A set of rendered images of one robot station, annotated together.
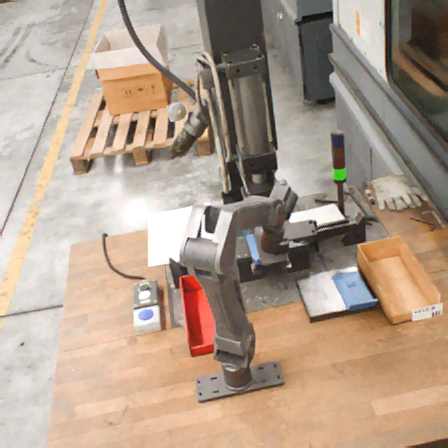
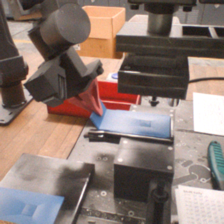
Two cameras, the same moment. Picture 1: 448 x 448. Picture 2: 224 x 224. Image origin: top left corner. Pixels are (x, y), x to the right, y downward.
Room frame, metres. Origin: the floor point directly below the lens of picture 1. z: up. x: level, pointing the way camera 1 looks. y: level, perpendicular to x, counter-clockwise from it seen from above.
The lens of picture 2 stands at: (1.42, -0.51, 1.28)
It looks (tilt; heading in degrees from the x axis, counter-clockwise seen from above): 32 degrees down; 105
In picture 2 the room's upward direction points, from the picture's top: straight up
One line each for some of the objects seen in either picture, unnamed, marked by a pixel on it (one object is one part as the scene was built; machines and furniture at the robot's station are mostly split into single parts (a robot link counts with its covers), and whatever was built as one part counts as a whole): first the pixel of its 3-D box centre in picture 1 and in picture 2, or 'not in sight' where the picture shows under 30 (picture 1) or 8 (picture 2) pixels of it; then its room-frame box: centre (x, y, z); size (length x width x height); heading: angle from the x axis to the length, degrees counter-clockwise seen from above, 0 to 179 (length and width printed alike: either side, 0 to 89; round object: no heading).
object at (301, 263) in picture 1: (270, 255); (147, 150); (1.39, -0.11, 0.94); 0.20 x 0.10 x 0.07; 92
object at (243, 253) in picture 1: (268, 242); (148, 134); (1.39, -0.11, 0.98); 0.20 x 0.10 x 0.01; 92
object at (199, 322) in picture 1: (207, 310); (95, 98); (1.22, 0.08, 0.93); 0.25 x 0.12 x 0.06; 2
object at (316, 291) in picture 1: (333, 293); (40, 193); (1.22, -0.24, 0.91); 0.17 x 0.16 x 0.02; 92
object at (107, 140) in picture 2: not in sight; (137, 141); (1.37, -0.13, 0.98); 0.13 x 0.01 x 0.03; 2
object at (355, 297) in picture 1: (353, 288); (11, 202); (1.19, -0.29, 0.93); 0.15 x 0.07 x 0.03; 4
